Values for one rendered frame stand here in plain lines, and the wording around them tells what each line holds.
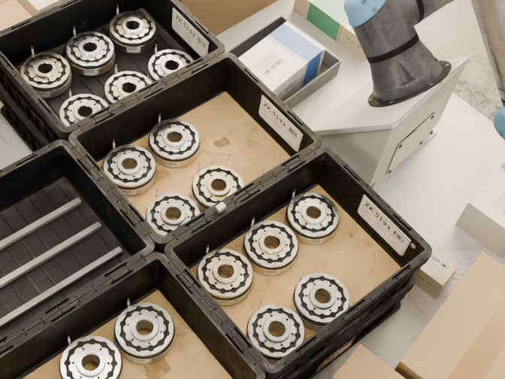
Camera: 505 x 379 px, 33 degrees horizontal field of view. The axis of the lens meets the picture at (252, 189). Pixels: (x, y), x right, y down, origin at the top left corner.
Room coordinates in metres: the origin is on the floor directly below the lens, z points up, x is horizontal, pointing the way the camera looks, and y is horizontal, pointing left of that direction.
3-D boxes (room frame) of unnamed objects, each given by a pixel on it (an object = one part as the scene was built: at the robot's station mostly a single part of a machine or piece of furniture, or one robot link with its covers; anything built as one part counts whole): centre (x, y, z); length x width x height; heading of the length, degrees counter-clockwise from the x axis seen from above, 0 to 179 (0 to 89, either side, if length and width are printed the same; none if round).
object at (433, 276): (0.97, -0.32, 0.73); 0.24 x 0.06 x 0.06; 59
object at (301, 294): (0.74, -0.16, 0.86); 0.10 x 0.10 x 0.01
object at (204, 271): (0.75, 0.02, 0.86); 0.10 x 0.10 x 0.01
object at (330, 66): (1.39, 0.01, 0.73); 0.27 x 0.20 x 0.05; 145
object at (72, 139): (0.99, 0.12, 0.92); 0.40 x 0.30 x 0.02; 139
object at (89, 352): (0.53, 0.21, 0.86); 0.05 x 0.05 x 0.01
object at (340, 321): (0.79, -0.11, 0.92); 0.40 x 0.30 x 0.02; 139
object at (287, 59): (1.38, 0.00, 0.75); 0.20 x 0.12 x 0.09; 148
